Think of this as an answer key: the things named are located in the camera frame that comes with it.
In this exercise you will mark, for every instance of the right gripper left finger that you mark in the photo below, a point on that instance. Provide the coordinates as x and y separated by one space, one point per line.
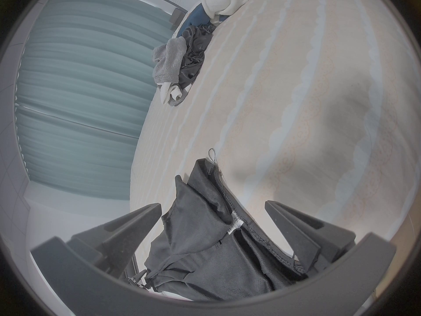
120 244

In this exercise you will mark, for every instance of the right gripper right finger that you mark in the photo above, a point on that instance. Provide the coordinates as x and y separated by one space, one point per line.
301 239

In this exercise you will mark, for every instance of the grey bedside table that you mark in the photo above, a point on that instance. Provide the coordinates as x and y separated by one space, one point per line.
177 18

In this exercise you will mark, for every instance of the black T-shirt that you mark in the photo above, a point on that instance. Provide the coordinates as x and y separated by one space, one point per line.
210 235

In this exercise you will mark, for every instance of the pile of clothes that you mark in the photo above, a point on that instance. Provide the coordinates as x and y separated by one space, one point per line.
190 44

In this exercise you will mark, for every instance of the blue-green curtain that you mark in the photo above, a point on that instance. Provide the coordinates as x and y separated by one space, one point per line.
88 54
75 156

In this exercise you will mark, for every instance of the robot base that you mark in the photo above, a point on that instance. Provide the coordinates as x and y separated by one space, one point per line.
138 278

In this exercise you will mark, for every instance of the bed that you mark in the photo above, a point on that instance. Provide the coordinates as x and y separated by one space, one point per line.
312 94

